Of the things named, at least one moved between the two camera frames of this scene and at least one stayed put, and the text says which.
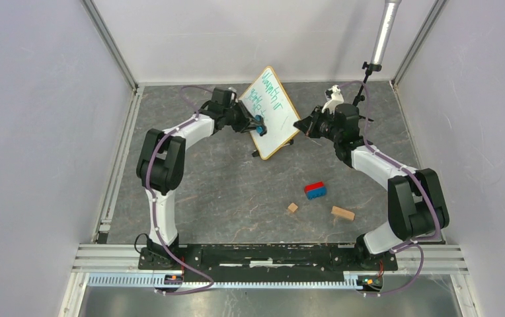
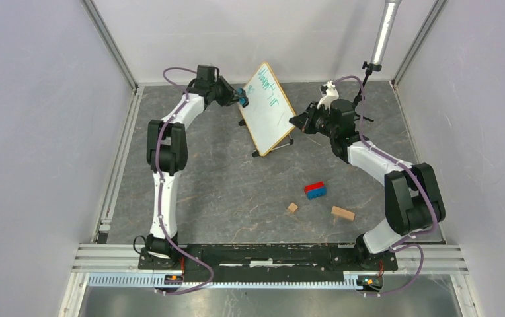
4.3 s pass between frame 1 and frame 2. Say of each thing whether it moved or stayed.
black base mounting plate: stayed
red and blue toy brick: stayed
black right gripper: stayed
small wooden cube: stayed
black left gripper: moved
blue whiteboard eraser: moved
